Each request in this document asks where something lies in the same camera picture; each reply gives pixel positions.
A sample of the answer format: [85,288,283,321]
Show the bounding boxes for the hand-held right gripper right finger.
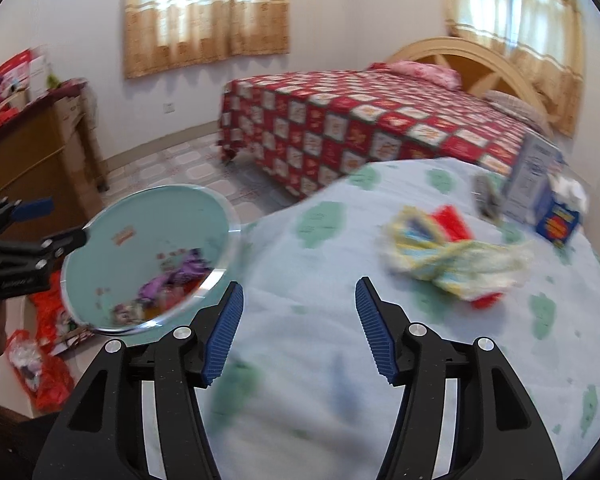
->
[355,276,563,480]

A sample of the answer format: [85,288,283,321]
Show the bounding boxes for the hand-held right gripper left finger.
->
[32,281,245,480]

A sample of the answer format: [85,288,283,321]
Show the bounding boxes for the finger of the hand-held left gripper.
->
[0,228,89,271]
[0,198,55,244]

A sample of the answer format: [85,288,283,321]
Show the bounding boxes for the purple foil wrapper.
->
[139,249,212,306]

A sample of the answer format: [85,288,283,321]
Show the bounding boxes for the teal plastic basin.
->
[60,185,241,337]

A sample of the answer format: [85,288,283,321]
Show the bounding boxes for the large red plastic bag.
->
[29,274,90,357]

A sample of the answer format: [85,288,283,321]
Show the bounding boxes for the brown wooden cabinet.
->
[0,78,107,242]

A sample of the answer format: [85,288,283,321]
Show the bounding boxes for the printed cardboard box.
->
[54,319,97,357]

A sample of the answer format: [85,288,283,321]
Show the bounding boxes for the flat red box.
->
[0,104,27,132]

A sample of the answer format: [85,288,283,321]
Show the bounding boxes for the small red plastic bag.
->
[7,330,76,414]

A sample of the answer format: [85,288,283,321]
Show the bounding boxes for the yellow plastic bag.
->
[382,205,533,302]

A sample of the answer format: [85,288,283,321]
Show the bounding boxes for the red plastic scrap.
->
[471,291,502,310]

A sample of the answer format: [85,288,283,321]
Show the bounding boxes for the red ribbed wrapper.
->
[429,204,472,242]

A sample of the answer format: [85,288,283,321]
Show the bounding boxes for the red white open box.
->
[0,46,50,97]

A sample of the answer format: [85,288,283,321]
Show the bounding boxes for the bed with red quilt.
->
[217,69,542,199]

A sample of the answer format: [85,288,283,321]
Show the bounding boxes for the small blue red box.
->
[535,198,581,249]

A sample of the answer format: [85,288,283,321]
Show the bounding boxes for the white blue carton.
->
[501,132,564,227]

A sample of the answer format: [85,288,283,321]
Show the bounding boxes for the white plastic bottle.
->
[550,176,589,222]

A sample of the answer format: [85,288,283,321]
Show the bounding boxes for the wide beige window curtain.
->
[124,0,292,80]

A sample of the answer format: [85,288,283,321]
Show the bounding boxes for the pink pillow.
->
[367,61,464,92]

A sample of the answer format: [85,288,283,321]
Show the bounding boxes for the striped pillow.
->
[482,89,552,134]

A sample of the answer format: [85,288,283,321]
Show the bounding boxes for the cream wooden headboard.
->
[384,36,557,137]

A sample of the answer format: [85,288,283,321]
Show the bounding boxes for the long beige window curtain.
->
[439,0,589,139]

